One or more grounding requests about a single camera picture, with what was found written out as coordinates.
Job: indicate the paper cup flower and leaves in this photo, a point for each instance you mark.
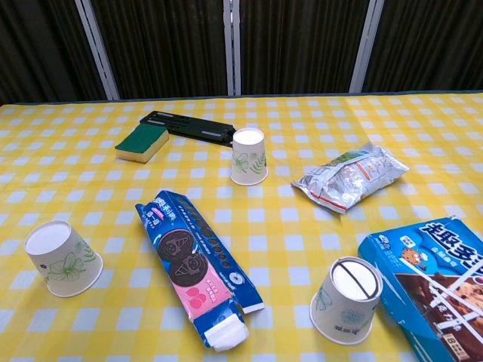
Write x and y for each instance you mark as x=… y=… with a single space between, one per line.
x=249 y=162

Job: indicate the paper cup blue print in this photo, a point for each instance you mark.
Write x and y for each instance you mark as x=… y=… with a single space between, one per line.
x=343 y=313

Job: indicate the paper cup green flower print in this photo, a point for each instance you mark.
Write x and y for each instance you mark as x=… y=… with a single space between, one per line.
x=64 y=264

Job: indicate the blue Oreo cookie box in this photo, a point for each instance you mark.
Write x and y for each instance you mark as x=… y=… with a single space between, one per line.
x=188 y=264

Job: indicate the green and yellow sponge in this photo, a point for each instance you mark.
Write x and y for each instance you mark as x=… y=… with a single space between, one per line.
x=141 y=141

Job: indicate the silver foil snack bag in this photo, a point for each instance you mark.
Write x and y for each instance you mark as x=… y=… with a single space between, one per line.
x=351 y=181

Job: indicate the yellow white checkered tablecloth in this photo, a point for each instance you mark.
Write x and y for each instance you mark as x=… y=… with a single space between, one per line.
x=94 y=196

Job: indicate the blue chocolate chip cookie box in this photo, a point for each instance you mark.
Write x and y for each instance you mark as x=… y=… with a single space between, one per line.
x=434 y=301

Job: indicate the white metal post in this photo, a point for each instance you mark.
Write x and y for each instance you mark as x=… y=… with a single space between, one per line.
x=364 y=49
x=232 y=45
x=98 y=56

